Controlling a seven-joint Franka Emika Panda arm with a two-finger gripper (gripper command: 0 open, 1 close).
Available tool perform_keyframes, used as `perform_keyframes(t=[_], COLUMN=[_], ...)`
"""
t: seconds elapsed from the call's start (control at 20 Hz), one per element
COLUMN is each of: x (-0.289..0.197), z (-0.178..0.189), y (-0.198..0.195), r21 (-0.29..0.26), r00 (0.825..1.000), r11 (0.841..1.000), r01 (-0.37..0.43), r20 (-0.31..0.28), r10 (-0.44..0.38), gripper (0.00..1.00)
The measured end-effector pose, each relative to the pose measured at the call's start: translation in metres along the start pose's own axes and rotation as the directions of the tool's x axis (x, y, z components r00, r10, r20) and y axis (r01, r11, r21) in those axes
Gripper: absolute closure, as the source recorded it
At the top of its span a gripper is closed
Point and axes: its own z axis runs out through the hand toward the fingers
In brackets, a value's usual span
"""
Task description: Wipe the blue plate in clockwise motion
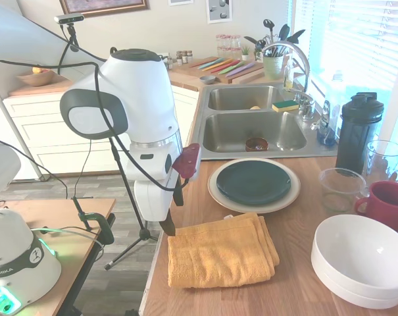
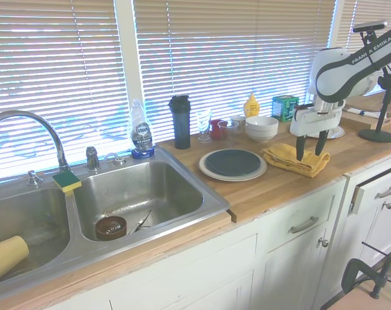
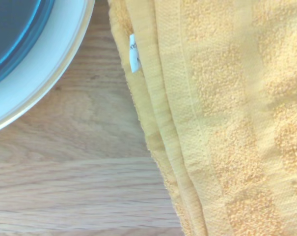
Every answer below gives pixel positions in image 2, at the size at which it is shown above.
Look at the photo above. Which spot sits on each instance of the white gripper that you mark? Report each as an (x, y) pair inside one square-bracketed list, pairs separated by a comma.
[(314, 122)]

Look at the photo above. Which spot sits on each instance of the yellow terry towel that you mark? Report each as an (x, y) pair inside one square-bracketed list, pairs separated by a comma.
[(282, 156)]

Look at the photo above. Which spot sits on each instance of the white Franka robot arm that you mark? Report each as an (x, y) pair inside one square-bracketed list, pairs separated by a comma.
[(344, 64)]

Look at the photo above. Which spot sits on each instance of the white dinner plate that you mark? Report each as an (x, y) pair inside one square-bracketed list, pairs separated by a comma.
[(339, 132)]

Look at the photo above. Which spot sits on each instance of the dark blue plate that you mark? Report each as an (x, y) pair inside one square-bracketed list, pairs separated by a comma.
[(234, 163)]

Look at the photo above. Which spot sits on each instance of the dark plate on white plate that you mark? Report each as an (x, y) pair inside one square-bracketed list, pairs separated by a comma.
[(234, 178)]

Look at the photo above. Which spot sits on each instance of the green cardboard box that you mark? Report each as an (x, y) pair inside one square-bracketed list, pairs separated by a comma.
[(284, 108)]

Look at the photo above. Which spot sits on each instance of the wooden serving tray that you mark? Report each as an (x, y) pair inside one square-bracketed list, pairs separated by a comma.
[(360, 121)]

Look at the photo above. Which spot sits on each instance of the white rolled napkin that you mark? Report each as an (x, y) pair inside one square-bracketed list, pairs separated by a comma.
[(369, 113)]

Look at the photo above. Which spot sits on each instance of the yellow mustard bottle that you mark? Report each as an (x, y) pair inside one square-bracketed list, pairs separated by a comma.
[(251, 108)]

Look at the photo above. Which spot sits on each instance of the small white ceramic cup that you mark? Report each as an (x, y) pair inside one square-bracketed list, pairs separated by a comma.
[(238, 124)]

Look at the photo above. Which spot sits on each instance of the white open drawer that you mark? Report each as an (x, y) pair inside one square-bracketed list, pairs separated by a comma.
[(379, 181)]

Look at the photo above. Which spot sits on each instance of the clear plastic cup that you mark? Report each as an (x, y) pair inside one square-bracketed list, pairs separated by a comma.
[(227, 132)]

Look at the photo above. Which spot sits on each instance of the red cup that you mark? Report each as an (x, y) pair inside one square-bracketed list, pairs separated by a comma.
[(215, 129)]

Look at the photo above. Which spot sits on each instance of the silver cabinet knob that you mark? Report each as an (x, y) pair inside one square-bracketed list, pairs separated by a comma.
[(388, 205), (324, 243)]

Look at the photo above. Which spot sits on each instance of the clear footed glass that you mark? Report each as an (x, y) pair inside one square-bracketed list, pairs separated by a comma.
[(204, 124)]

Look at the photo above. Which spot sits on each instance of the wide beige window blind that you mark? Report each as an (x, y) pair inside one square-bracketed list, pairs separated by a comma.
[(53, 80), (230, 48)]

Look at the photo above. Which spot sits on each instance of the black shaker bottle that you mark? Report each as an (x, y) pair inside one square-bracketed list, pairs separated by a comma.
[(182, 129)]

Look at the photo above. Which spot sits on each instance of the narrow beige window blind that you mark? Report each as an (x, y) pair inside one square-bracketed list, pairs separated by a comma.
[(347, 19)]

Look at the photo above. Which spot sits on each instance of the black C-clamp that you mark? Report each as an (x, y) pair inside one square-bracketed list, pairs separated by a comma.
[(352, 271)]

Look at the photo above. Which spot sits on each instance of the stainless steel double sink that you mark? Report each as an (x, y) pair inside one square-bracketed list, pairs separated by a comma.
[(150, 184)]

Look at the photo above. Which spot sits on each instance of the Dawn dish soap bottle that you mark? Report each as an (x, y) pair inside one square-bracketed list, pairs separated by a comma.
[(143, 135)]

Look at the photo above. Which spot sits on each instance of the white kitchen cabinet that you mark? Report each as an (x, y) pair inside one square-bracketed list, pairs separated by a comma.
[(198, 274)]

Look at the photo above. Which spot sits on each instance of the metal tongs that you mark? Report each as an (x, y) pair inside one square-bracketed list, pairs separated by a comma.
[(143, 220)]

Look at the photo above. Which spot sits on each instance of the metal coil whisk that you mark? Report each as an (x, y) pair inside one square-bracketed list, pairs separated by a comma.
[(112, 228)]

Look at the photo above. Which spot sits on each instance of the brown bowl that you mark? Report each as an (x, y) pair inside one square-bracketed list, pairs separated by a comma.
[(101, 231)]

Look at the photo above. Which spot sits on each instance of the green and yellow sponge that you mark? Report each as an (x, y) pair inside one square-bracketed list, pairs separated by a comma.
[(66, 181)]

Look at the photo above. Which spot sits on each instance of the chrome gooseneck faucet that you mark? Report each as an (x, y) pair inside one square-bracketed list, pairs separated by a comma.
[(57, 145)]

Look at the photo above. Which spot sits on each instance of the chrome soap dispenser knob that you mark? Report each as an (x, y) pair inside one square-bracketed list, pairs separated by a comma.
[(33, 179)]

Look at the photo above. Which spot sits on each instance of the yellow plastic cup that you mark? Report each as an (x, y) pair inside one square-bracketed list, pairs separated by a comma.
[(7, 255)]

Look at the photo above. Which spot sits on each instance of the black camera stand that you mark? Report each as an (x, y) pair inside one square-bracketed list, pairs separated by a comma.
[(376, 135)]

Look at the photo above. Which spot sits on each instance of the grey stereo camera bar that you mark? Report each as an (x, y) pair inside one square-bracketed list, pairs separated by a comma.
[(369, 26)]

